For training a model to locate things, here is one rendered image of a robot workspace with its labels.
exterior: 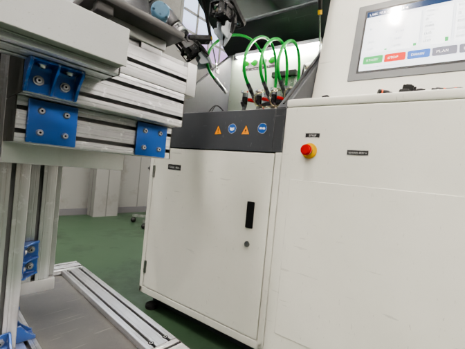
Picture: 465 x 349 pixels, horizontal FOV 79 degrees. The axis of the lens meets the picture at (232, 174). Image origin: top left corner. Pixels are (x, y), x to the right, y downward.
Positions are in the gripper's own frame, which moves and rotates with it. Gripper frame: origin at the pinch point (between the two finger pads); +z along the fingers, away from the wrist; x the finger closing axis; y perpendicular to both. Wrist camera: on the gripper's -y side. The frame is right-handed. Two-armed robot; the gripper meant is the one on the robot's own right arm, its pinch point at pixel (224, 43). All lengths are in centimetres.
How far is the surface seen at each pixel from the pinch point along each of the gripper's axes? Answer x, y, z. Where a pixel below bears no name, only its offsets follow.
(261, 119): 19.0, -2.5, 30.3
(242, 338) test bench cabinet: 20, -2, 113
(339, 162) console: 48, -2, 45
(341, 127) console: 48, -2, 33
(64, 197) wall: -275, -72, 100
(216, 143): -1.5, -2.6, 39.9
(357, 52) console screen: 44, -30, -2
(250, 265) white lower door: 20, -2, 85
